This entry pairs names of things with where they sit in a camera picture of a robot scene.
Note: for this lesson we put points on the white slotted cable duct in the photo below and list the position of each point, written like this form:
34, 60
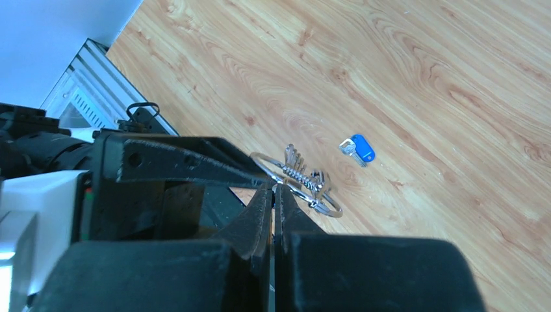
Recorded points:
84, 113

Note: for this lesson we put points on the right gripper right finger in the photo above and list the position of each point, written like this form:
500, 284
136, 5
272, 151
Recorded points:
316, 271

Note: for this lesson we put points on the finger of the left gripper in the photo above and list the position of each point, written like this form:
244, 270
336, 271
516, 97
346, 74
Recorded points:
200, 160

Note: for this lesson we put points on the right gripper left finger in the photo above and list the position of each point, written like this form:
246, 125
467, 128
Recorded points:
229, 271

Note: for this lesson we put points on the blue-capped key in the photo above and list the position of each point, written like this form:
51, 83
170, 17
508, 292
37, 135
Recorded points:
358, 148

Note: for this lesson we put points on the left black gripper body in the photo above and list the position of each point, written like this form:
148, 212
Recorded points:
111, 211

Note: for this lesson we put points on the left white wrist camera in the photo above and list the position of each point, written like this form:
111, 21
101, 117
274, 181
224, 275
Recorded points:
39, 221

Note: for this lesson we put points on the silver keyring with keys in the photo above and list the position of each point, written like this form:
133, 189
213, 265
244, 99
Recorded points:
313, 188

